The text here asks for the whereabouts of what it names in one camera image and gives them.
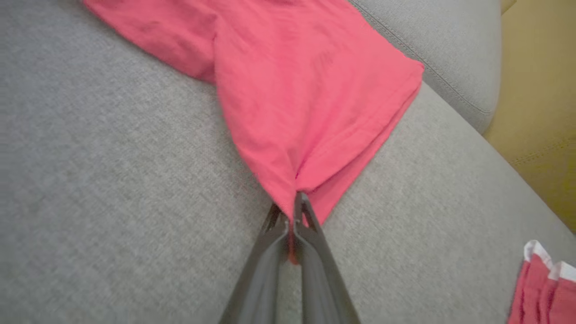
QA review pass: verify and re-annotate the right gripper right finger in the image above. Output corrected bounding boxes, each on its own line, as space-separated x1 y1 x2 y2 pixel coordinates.
292 191 361 324

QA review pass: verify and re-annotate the grey sofa back cushion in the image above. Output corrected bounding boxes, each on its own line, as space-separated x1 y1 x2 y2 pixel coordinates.
349 0 503 134

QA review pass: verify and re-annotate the red shorts white stripe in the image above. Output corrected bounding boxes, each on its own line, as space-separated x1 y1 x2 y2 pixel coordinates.
508 240 576 324

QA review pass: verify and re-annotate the red jersey number 23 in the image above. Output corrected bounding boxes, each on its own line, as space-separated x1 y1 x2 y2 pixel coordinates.
82 0 425 266

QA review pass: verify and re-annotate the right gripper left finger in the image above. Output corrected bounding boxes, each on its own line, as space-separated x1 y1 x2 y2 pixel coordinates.
219 202 289 324

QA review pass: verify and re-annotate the grey fabric sofa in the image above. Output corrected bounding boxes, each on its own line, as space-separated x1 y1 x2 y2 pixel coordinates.
0 0 576 324

